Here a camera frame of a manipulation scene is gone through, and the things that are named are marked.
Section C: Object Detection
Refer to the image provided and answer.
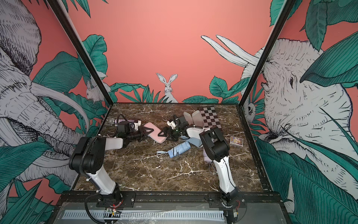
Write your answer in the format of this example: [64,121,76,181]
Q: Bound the pink zippered umbrella case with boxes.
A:
[144,122,167,143]

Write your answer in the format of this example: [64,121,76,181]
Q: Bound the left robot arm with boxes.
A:
[69,120,154,203]

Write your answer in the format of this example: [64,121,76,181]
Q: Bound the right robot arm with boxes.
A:
[154,117,240,207]

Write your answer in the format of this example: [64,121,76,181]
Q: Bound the blue zippered umbrella case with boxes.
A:
[181,127,204,148]

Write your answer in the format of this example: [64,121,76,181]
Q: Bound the purple zippered umbrella case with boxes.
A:
[183,110,205,127]

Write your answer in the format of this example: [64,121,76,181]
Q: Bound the purple folded umbrella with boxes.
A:
[203,149,212,163]

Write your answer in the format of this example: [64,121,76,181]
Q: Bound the glittery purple bottle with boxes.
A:
[107,118,142,126]

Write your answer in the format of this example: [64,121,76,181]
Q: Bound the checkered chess board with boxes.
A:
[198,106,222,131]

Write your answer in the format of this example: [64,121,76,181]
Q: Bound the small card box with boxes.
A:
[230,136,243,147]

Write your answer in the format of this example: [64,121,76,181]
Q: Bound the white perforated cable duct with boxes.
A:
[61,209,225,221]

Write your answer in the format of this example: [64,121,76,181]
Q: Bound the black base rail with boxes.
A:
[56,191,283,209]

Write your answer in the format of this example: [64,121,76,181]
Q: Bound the left black frame post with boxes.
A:
[47,0,114,106]

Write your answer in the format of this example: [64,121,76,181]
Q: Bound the black frame post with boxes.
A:
[47,0,114,106]
[239,0,295,108]

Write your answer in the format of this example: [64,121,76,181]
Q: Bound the right black frame post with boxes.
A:
[239,0,295,108]

